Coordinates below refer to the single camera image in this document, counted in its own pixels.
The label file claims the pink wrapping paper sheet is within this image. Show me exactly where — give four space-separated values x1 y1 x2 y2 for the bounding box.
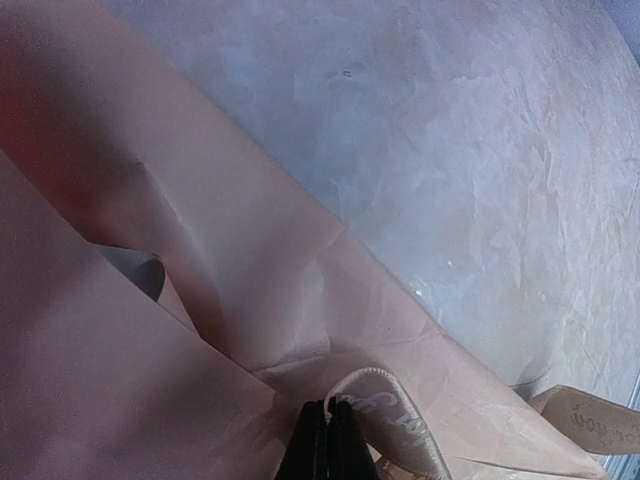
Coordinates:
1 1 604 479

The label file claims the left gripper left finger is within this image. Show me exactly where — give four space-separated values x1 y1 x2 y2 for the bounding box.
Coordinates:
274 400 328 480

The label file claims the tan ribbon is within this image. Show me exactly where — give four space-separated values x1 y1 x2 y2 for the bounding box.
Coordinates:
323 367 639 479

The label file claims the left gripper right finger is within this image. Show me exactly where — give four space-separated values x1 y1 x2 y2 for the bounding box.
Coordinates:
327 399 378 480

